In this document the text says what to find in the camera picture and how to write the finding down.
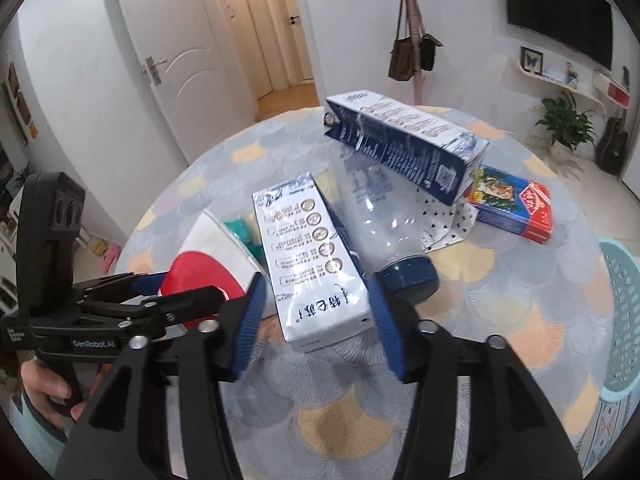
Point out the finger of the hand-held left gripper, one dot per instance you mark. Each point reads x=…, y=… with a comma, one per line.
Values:
x=150, y=282
x=192, y=299

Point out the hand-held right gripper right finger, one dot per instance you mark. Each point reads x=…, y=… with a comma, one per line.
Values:
x=385, y=327

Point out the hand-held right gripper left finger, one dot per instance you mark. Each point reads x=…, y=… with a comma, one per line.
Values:
x=250, y=317

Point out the red and white packet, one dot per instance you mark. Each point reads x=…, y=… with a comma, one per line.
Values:
x=210, y=255

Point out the white milk carton with medals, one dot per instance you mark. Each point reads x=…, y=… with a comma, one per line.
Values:
x=315, y=260

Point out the teal plastic chair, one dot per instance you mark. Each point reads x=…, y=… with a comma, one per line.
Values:
x=620, y=320

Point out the person's left forearm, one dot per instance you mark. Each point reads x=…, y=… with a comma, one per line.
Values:
x=37, y=442

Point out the person's left hand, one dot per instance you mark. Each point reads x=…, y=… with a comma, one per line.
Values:
x=47, y=385

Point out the pink slippers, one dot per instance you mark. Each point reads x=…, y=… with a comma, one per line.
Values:
x=110, y=259

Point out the green wrapper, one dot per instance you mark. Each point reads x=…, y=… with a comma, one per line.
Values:
x=245, y=232

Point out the clear plastic bottle blue cap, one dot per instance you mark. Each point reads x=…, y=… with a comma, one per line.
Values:
x=380, y=220

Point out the white paper with black dots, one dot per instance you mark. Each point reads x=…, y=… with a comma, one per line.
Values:
x=447, y=225

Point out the red and blue box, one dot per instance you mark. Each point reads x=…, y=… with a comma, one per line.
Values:
x=515, y=205

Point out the blue milk carton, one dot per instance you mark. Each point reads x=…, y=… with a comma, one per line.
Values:
x=410, y=145

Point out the brown handbag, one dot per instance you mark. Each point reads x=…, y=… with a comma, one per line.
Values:
x=402, y=57

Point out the potted green plant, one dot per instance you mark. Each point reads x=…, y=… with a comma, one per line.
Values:
x=565, y=122

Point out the black handbag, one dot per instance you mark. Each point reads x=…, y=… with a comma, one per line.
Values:
x=430, y=52

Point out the black guitar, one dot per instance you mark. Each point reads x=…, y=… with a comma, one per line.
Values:
x=614, y=142

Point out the white hallway door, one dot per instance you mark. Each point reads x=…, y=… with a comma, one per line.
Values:
x=302, y=25

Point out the framed butterfly picture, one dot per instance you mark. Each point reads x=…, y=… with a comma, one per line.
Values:
x=531, y=60

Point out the small colourful figurine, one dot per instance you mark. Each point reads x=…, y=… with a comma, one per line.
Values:
x=572, y=74

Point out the pink coat rack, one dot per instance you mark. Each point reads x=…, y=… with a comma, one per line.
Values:
x=416, y=10

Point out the red box on shelf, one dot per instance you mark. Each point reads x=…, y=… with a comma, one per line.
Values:
x=618, y=94

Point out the black television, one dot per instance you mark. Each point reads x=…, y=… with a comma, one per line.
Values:
x=560, y=5

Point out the wall photo cards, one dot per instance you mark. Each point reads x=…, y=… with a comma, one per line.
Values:
x=20, y=105

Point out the white wall shelf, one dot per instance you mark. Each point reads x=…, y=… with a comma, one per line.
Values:
x=575, y=89

